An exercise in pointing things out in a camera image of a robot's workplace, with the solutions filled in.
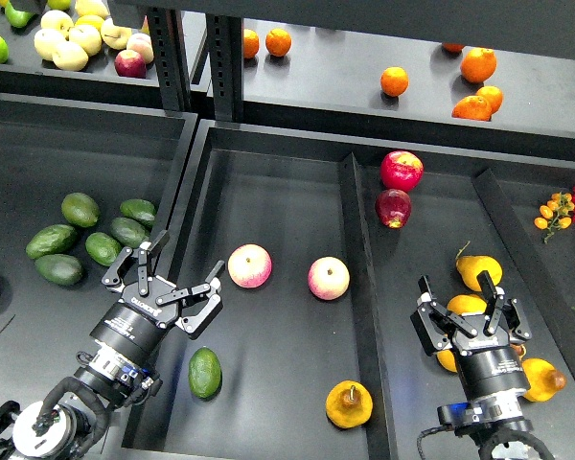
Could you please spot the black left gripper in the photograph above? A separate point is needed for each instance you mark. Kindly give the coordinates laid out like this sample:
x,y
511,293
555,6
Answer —
x,y
141,309

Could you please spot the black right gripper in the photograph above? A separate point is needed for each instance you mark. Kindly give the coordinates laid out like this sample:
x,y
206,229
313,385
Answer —
x,y
483,371

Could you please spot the green avocado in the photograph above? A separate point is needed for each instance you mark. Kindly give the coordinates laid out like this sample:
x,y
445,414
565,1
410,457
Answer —
x,y
204,373

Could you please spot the yellow pear with stem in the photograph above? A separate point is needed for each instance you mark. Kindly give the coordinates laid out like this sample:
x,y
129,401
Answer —
x,y
349,404

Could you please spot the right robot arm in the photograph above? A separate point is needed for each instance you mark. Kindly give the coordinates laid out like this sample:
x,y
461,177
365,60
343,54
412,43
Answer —
x,y
497,420

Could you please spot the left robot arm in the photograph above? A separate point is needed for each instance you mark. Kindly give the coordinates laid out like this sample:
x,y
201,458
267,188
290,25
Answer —
x,y
76,414

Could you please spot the yellow pear middle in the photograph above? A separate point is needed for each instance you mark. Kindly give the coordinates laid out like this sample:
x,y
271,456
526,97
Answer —
x,y
467,303

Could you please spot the yellow pear lower left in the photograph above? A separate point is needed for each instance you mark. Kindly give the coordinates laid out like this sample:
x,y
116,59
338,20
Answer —
x,y
447,360

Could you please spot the yellow pear centre low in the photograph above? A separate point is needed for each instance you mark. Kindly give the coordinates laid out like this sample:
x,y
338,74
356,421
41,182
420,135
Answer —
x,y
520,350

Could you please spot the avocado right middle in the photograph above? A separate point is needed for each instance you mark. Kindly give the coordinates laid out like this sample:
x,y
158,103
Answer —
x,y
129,232

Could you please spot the avocado centre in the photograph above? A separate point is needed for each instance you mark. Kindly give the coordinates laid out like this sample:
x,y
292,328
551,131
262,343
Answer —
x,y
102,248

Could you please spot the avocado upper right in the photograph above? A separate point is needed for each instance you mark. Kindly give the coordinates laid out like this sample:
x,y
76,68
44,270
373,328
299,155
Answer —
x,y
140,210

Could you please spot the yellow pear lower right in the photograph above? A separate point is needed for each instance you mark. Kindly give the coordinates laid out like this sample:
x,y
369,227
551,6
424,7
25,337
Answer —
x,y
544,378

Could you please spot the avocado lower dark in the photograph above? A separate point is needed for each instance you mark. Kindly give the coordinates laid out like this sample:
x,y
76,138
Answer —
x,y
60,269

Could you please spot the avocado top of pile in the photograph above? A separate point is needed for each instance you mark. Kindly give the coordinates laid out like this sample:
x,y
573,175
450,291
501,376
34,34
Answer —
x,y
81,210

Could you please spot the avocado left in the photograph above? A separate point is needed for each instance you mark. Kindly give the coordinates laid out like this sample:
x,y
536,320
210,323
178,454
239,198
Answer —
x,y
53,239

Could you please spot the pale yellow pear front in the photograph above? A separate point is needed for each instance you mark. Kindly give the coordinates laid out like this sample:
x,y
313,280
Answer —
x,y
69,56

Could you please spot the pale yellow pear right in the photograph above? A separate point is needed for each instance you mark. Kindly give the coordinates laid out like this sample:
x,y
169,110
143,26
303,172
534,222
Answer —
x,y
115,37

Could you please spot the pale yellow pear centre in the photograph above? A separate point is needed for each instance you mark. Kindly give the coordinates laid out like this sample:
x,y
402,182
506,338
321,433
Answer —
x,y
88,37

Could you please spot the pink yellow apple left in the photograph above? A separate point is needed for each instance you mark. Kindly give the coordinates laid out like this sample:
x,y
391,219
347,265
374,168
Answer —
x,y
249,266

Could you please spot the pink yellow apple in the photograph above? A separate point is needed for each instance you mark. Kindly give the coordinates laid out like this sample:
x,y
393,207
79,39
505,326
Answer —
x,y
328,278
249,266

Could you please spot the black tray divider right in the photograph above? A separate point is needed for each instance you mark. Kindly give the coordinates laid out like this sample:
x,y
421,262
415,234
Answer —
x,y
556,313

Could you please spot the black tray divider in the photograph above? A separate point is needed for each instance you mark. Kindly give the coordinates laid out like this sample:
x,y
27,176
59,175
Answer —
x,y
380,435
556,313

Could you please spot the orange cherry tomato bunch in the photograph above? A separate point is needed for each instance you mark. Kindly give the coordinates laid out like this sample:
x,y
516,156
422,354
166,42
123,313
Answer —
x,y
554,215

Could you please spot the dark red apple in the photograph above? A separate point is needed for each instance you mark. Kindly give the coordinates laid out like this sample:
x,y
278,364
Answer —
x,y
393,208

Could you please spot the black right tray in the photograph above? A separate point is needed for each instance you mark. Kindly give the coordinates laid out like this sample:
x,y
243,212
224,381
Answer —
x,y
282,350

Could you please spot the black tray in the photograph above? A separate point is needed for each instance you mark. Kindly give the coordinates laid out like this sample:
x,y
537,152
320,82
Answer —
x,y
49,150
282,350

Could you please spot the black left tray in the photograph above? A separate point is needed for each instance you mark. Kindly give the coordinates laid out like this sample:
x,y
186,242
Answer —
x,y
49,150

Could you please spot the pink yellow apple right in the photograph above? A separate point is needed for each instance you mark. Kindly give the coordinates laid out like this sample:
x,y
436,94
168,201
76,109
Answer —
x,y
328,278

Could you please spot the black tray divider left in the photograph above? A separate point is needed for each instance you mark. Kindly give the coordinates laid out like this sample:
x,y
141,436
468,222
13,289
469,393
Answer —
x,y
380,435

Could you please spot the bright red apple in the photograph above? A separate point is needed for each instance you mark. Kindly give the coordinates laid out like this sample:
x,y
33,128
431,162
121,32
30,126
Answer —
x,y
401,170

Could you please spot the orange front right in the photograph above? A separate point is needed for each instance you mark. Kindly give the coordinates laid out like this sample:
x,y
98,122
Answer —
x,y
473,107

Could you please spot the orange small right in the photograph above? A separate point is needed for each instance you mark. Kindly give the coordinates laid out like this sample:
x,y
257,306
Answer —
x,y
493,95

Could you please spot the red apple on shelf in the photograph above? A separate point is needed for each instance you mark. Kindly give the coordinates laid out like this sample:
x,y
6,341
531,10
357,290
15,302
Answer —
x,y
131,64

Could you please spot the orange centre shelf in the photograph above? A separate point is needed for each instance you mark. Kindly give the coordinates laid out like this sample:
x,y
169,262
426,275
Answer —
x,y
394,81

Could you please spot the pale peach fruit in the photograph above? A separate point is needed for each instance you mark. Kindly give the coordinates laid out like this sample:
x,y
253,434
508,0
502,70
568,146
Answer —
x,y
141,43

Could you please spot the black shelf post right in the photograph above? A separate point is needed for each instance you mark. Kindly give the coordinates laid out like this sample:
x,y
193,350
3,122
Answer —
x,y
225,46

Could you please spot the black shelf post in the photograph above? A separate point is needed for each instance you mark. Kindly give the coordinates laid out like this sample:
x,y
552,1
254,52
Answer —
x,y
225,46
166,33

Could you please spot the black shelf post left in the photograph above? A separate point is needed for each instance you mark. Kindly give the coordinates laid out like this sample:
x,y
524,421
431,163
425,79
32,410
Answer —
x,y
166,33

